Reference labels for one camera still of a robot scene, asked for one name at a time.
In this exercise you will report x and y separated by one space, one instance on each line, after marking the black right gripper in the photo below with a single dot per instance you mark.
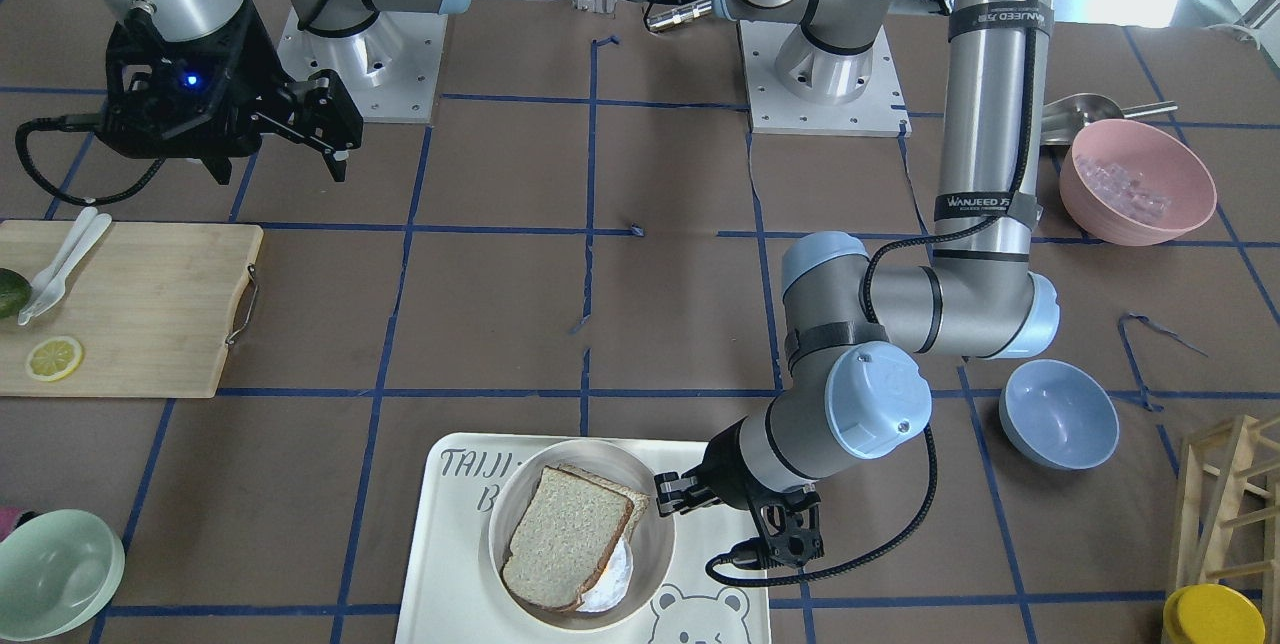
252 60

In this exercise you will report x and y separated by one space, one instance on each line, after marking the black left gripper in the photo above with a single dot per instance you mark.
727 473

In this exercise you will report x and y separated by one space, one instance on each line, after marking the white bread slice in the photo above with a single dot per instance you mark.
566 535

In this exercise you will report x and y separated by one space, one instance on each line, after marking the white round plate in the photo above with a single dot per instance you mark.
626 462

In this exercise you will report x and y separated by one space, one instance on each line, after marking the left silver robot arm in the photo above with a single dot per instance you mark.
855 321

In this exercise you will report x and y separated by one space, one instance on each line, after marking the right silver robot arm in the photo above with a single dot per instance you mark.
185 20

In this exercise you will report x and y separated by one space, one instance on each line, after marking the fried egg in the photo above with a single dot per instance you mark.
613 582

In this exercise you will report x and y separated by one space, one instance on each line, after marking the wooden cutting board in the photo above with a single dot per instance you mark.
152 304

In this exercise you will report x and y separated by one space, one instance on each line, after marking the white plastic fork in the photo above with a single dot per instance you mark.
43 278

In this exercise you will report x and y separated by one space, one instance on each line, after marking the lemon slice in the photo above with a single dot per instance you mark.
54 359

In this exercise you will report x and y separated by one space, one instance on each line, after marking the green avocado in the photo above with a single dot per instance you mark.
15 292

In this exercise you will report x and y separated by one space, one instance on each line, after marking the blue bowl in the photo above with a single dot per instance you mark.
1058 416

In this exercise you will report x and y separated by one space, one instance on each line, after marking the pink cloth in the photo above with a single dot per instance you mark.
10 519

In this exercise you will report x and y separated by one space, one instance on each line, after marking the green bowl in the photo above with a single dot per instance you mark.
57 572

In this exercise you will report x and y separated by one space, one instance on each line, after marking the metal scoop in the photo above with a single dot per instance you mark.
1063 119

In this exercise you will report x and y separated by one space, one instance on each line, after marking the yellow cup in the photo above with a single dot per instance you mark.
1211 613

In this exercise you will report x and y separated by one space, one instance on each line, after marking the pink bowl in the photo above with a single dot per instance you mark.
1130 184

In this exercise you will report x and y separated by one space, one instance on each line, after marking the wooden rack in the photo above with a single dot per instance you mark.
1225 518

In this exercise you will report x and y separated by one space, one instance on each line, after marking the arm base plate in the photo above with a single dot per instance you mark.
390 70
796 89

